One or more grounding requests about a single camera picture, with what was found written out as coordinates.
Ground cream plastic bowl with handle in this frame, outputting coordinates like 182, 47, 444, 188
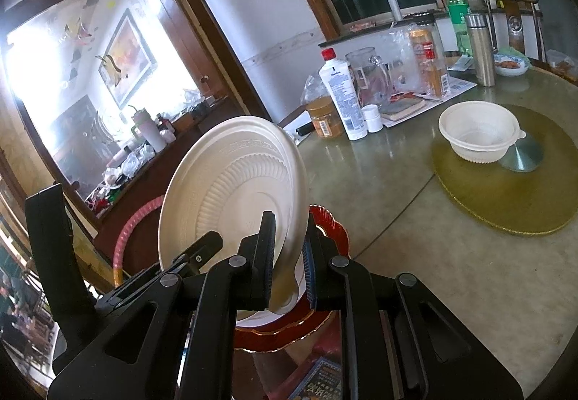
438, 101, 527, 164

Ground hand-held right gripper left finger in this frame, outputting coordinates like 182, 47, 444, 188
47, 210, 277, 400

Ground red scalloped plate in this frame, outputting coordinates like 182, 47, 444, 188
234, 203, 350, 353

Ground white ceramic bowl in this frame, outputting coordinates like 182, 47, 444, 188
235, 262, 312, 324

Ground wooden door frame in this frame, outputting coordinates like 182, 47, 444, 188
129, 0, 272, 123

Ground white paper roll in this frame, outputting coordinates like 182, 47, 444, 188
380, 0, 404, 23

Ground orange bottle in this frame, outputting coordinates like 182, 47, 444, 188
409, 27, 450, 98

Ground wooden chair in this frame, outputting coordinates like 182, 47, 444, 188
481, 0, 545, 62

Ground white tumbler with green straw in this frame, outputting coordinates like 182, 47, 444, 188
131, 106, 156, 152

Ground clear snack bag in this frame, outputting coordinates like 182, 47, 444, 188
546, 50, 578, 82

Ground small white pill bottle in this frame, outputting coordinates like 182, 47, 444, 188
361, 105, 384, 133

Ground golden round turntable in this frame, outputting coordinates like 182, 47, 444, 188
431, 104, 578, 237

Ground brown peanut butter jar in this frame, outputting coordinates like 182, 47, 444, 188
306, 96, 345, 139

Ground printed paper sheet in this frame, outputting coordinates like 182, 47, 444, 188
422, 77, 478, 103

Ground cream disposable plate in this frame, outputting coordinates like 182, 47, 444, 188
158, 115, 309, 316

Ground silver round disc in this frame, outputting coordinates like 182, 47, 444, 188
499, 136, 544, 172

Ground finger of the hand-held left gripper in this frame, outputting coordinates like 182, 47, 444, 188
95, 231, 224, 319

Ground small patterned dish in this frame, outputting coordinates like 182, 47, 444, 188
493, 54, 530, 77

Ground red edged book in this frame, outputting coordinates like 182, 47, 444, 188
379, 95, 426, 121

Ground green plastic bottle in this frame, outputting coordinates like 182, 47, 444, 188
445, 0, 473, 57

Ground blue printed packet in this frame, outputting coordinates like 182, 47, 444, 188
282, 355, 345, 400

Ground white bottle with red cap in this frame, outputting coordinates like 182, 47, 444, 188
318, 48, 368, 141

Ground stainless steel thermos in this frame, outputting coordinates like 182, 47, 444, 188
465, 13, 496, 87

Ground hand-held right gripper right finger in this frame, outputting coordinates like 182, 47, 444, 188
302, 226, 525, 400

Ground clear glass pitcher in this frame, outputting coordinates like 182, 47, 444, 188
345, 47, 393, 112

